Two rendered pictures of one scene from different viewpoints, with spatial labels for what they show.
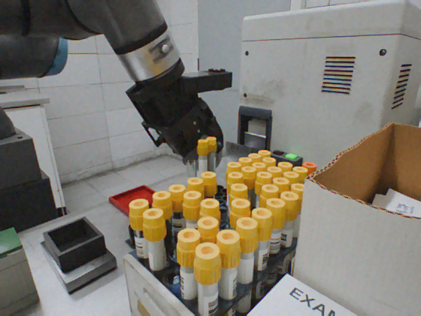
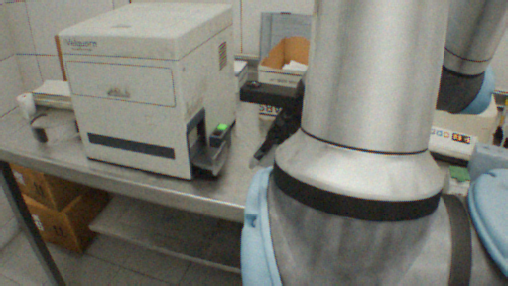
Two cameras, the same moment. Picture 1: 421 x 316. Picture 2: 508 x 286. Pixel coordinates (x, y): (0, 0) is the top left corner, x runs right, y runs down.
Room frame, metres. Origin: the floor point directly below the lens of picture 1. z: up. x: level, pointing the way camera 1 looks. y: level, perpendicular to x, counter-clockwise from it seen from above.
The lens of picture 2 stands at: (0.73, 0.52, 1.33)
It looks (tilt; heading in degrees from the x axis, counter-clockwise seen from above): 32 degrees down; 242
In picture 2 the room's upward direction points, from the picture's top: straight up
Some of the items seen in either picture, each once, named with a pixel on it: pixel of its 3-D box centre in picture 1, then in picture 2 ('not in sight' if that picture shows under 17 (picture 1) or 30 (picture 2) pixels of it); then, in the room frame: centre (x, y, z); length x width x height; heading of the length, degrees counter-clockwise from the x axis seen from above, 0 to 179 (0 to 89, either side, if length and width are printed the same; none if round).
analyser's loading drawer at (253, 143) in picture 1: (266, 141); (176, 147); (0.58, -0.13, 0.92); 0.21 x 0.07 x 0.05; 135
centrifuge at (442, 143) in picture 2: not in sight; (446, 111); (-0.07, 0.05, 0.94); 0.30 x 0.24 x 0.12; 36
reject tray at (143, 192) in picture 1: (137, 199); not in sight; (0.39, 0.12, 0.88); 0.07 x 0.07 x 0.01; 45
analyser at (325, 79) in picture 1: (326, 95); (161, 80); (0.57, -0.24, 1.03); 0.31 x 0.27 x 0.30; 135
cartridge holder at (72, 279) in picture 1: (75, 246); not in sight; (0.25, 0.16, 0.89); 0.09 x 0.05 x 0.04; 46
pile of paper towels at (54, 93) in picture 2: not in sight; (63, 94); (0.81, -0.63, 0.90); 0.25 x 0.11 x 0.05; 135
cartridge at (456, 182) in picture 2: not in sight; (454, 187); (0.15, 0.25, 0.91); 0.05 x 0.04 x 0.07; 45
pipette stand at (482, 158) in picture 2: not in sight; (491, 171); (0.05, 0.27, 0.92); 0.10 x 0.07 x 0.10; 127
